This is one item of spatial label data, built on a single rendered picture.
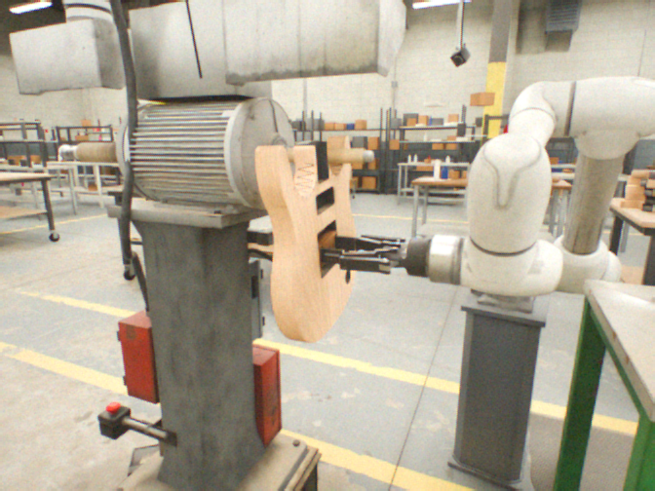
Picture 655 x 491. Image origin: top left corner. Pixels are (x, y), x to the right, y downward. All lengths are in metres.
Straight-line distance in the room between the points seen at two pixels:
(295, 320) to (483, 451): 1.26
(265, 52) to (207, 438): 0.98
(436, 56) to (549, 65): 2.72
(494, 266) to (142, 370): 0.98
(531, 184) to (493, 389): 1.18
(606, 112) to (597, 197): 0.27
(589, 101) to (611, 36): 11.08
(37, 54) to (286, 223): 0.80
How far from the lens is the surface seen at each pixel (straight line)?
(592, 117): 1.16
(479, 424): 1.80
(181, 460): 1.38
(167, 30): 1.07
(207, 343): 1.09
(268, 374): 1.35
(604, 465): 2.19
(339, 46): 0.74
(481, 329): 1.60
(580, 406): 1.34
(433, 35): 12.33
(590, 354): 1.27
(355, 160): 0.87
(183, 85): 1.02
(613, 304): 1.10
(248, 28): 0.83
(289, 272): 0.70
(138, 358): 1.29
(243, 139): 0.87
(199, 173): 0.96
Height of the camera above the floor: 1.27
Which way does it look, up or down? 14 degrees down
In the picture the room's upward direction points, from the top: straight up
